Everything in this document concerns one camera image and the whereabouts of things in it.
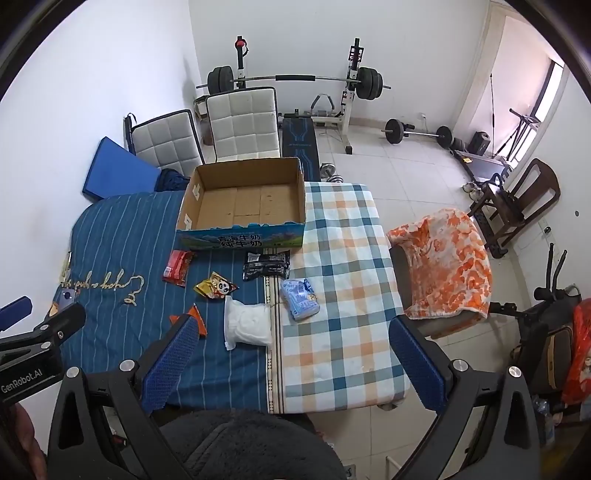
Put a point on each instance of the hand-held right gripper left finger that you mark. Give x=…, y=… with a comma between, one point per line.
x=171, y=364

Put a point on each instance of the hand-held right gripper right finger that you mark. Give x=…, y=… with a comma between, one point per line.
x=418, y=364

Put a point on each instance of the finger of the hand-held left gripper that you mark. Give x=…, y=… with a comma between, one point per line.
x=62, y=325
x=14, y=312

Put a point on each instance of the orange snack packet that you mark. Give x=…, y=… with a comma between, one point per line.
x=200, y=323

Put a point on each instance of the white soft plastic bag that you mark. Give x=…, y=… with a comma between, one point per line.
x=247, y=325

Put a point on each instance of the yellow panda snack packet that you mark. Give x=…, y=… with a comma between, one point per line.
x=214, y=287

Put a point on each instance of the red snack packet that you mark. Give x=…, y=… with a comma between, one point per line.
x=178, y=267

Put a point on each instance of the blue tissue pack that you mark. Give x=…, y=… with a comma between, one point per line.
x=299, y=300

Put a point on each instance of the black snack packet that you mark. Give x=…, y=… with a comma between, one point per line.
x=265, y=265

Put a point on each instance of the cardboard box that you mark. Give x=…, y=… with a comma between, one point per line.
x=240, y=203

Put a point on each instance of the black chair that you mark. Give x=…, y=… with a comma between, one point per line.
x=402, y=281

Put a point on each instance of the orange floral blanket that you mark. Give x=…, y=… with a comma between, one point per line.
x=448, y=263

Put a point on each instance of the blue striped bedsheet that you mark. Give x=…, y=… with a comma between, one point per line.
x=129, y=240

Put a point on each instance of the plaid bedsheet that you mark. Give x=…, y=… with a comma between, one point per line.
x=341, y=286

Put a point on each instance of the black fleece clothing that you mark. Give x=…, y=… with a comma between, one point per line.
x=249, y=443

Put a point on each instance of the red plastic bag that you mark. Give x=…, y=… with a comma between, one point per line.
x=579, y=355

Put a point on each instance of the blue foam mat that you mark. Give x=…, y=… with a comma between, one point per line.
x=117, y=170

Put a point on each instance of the dark blue cloth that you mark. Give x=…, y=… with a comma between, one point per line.
x=171, y=181

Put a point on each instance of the pair of white shoes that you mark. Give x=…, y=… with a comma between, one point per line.
x=472, y=189

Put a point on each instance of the white padded chair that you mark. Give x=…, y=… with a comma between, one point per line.
x=166, y=143
x=242, y=124

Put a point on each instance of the chrome dumbbell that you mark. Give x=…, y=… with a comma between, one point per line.
x=330, y=171

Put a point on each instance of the dark wooden chair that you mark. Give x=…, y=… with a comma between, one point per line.
x=535, y=184

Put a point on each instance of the loose weight plates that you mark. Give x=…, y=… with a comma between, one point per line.
x=458, y=144

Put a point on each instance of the black speaker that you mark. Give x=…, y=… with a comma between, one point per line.
x=479, y=143

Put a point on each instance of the small barbell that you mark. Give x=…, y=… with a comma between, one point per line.
x=395, y=130

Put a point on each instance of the black weight bench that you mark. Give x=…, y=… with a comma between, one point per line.
x=299, y=143

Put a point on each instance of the black tripod stand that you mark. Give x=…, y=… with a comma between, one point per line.
x=524, y=129

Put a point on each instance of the white barbell rack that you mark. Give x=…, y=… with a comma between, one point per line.
x=351, y=106

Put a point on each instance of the barbell with black plates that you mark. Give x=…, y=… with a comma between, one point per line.
x=369, y=83

